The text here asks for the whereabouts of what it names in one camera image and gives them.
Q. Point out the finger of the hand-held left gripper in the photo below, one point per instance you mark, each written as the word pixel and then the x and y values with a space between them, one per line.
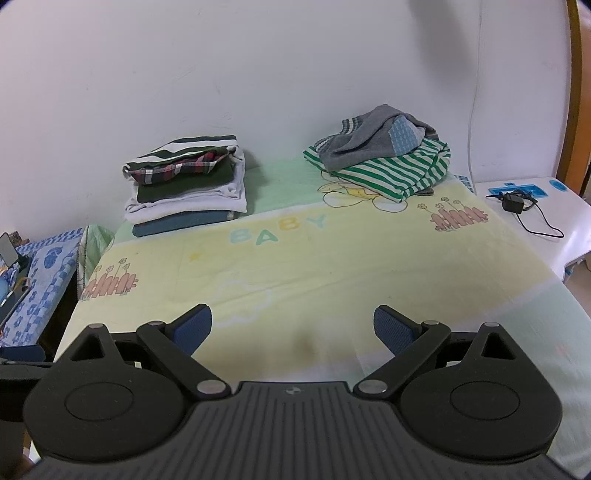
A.
pixel 23 355

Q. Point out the grey sweater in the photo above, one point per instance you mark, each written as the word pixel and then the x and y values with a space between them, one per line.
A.
pixel 364 138

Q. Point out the round blue sticker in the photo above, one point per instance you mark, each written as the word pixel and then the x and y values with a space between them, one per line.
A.
pixel 559 185

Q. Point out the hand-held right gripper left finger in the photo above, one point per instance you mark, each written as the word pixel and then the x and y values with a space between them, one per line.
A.
pixel 194 327

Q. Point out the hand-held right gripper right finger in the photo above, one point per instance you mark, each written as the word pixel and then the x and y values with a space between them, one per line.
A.
pixel 392 330

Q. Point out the green white striped cardigan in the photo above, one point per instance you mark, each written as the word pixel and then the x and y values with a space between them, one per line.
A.
pixel 184 182

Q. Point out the blue rectangular sticker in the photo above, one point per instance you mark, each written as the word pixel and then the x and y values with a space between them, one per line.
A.
pixel 538 190

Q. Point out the wooden door frame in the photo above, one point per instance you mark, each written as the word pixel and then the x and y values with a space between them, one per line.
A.
pixel 575 115

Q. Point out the blue folded garment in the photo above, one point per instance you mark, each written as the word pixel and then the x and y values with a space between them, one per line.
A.
pixel 184 224

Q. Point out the blue patterned cloth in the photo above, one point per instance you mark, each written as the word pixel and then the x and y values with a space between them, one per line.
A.
pixel 51 277

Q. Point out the white folded clothes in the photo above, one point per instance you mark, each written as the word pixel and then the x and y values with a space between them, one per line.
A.
pixel 194 205

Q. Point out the grey phone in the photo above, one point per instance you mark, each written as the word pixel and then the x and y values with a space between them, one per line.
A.
pixel 7 249

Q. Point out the green white striped shirt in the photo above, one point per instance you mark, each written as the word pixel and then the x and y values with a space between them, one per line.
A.
pixel 397 177

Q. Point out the yellow green printed blanket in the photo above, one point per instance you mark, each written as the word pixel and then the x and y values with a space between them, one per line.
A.
pixel 323 267

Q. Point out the black power adapter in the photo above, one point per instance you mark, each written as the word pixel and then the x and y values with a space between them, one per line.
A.
pixel 514 203

